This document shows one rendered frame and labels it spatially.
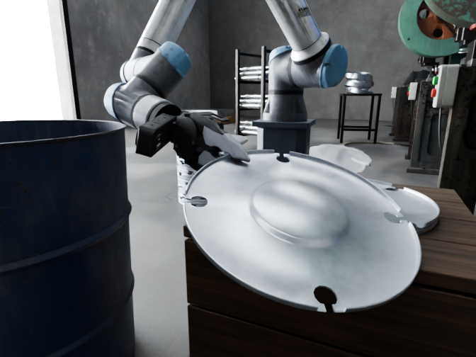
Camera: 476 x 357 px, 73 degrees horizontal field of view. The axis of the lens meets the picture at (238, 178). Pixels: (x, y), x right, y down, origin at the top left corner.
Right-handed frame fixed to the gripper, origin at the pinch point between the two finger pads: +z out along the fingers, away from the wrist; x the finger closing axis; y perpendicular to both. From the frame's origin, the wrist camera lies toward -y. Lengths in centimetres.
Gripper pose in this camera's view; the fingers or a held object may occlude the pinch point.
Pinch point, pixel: (239, 161)
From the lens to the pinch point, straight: 48.7
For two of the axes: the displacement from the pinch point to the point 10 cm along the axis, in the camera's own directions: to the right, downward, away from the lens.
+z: 7.6, 3.9, -5.2
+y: 6.2, -1.9, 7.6
